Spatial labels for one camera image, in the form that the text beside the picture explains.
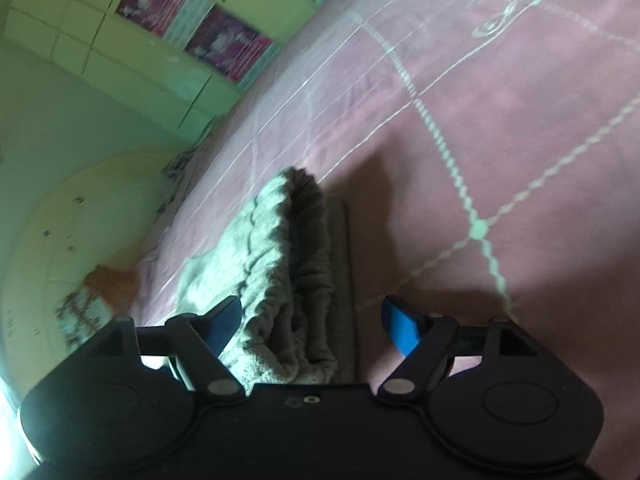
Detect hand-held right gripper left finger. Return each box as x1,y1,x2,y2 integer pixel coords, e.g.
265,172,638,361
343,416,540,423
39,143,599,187
107,295,248,403

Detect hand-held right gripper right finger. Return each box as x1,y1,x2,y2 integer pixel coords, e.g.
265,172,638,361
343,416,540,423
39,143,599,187
377,295,543,403

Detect grey-green knit pants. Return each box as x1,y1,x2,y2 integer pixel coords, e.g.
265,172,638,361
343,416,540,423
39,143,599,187
177,166,358,386

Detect patterned teal orange pillow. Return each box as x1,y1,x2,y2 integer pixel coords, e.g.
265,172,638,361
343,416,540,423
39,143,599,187
54,264,142,353

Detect crumpled grey cloth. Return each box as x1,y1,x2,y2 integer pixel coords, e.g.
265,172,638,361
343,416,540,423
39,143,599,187
155,147,201,221

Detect pink checked bed blanket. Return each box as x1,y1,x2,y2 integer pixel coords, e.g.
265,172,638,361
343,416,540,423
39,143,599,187
135,0,640,480

